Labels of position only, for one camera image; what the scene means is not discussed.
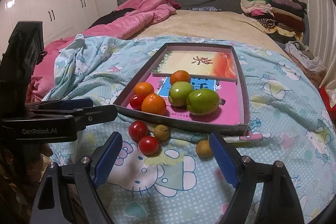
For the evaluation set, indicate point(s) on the yellow orange book in tray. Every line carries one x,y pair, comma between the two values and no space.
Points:
216,65

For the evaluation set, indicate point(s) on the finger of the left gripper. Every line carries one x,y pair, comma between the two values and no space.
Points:
63,103
86,115

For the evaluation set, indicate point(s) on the basket with white cloth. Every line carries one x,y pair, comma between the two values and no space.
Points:
311,65

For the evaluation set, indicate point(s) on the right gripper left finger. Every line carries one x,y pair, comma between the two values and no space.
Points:
52,202

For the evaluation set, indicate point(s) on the orange tangerine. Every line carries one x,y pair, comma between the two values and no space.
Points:
143,89
180,76
154,104

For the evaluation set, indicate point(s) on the round green jujube fruit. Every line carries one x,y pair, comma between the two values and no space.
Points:
179,92

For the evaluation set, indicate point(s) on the orange tangerine on blue label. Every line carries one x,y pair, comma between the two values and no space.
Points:
180,76

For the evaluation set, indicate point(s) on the orange tangerine at tray edge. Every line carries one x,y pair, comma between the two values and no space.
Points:
143,89

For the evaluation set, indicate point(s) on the brown longan on right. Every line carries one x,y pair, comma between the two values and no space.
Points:
203,149

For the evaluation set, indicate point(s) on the beige bed sheet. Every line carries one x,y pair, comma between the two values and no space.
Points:
213,25

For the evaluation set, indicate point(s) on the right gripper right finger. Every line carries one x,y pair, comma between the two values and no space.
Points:
279,202

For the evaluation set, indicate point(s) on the oval green jujube fruit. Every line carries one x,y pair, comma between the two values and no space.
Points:
202,101

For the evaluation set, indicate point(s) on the pink book in tray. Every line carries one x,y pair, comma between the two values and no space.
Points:
228,112

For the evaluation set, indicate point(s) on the black garment on bed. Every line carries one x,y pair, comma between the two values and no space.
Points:
109,18

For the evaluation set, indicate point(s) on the red cherry tomato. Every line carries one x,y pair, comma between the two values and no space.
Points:
149,145
137,130
136,101

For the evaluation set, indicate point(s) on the grey cardboard tray box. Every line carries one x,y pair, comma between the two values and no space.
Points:
123,106

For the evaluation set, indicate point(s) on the brown longan near tomatoes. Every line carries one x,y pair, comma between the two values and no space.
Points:
161,132

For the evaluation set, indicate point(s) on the stack of folded clothes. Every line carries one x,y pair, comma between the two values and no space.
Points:
282,20

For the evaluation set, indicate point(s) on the red bag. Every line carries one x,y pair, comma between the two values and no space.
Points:
326,101

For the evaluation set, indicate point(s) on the blue hello kitty quilt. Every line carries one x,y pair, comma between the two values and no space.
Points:
289,122

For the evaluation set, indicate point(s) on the cream curtain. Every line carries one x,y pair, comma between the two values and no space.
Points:
321,14

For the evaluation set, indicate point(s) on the pink quilt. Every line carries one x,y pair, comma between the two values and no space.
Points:
146,13

